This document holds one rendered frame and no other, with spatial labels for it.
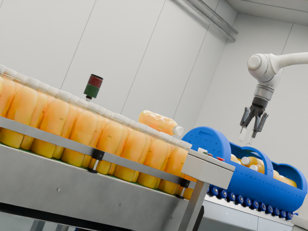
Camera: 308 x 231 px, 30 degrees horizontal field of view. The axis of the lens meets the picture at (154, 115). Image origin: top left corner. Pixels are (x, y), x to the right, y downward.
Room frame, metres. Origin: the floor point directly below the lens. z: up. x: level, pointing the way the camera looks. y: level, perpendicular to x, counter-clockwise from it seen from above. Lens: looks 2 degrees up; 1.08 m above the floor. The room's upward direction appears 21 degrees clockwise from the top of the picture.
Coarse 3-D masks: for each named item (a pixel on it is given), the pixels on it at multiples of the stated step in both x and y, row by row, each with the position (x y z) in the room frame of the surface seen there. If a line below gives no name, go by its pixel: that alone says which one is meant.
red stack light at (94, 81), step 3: (90, 78) 2.60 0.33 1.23; (93, 78) 2.59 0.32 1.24; (96, 78) 2.59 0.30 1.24; (90, 81) 2.60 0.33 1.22; (93, 81) 2.59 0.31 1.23; (96, 81) 2.59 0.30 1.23; (99, 81) 2.60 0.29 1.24; (102, 81) 2.62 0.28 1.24; (90, 84) 2.60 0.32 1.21; (93, 84) 2.59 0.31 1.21; (96, 84) 2.59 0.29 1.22; (99, 84) 2.61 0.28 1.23; (99, 87) 2.61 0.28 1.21
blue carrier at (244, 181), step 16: (208, 128) 2.69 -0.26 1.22; (192, 144) 2.73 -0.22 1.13; (208, 144) 2.67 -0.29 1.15; (224, 144) 2.62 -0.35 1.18; (240, 176) 2.73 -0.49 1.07; (256, 176) 2.82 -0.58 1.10; (272, 176) 2.93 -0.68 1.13; (288, 176) 3.32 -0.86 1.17; (304, 176) 3.25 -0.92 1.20; (240, 192) 2.83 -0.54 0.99; (256, 192) 2.89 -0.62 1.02; (272, 192) 2.97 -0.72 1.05; (288, 192) 3.07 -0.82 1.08; (304, 192) 3.20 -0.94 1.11; (272, 208) 3.13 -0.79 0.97; (288, 208) 3.18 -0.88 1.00
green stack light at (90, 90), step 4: (88, 84) 2.60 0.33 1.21; (88, 88) 2.59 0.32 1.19; (92, 88) 2.59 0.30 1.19; (96, 88) 2.60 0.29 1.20; (84, 92) 2.61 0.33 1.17; (88, 92) 2.59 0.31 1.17; (92, 92) 2.59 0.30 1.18; (96, 92) 2.60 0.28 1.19; (92, 96) 2.60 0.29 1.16; (96, 96) 2.62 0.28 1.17
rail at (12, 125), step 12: (0, 120) 1.69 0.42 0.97; (12, 120) 1.72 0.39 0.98; (24, 132) 1.76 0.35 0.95; (36, 132) 1.79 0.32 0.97; (48, 132) 1.82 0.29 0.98; (60, 144) 1.87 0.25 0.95; (72, 144) 1.90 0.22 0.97; (84, 144) 1.94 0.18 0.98; (108, 156) 2.02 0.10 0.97; (132, 168) 2.12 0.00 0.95; (144, 168) 2.17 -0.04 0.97; (168, 180) 2.28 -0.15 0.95; (180, 180) 2.33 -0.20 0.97
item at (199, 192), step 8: (200, 184) 2.28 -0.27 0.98; (208, 184) 2.29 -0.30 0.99; (192, 192) 2.30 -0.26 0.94; (200, 192) 2.27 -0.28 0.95; (192, 200) 2.29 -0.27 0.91; (200, 200) 2.28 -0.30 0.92; (192, 208) 2.28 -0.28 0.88; (200, 208) 2.30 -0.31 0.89; (184, 216) 2.29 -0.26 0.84; (192, 216) 2.28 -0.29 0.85; (184, 224) 2.28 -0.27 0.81; (192, 224) 2.29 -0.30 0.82
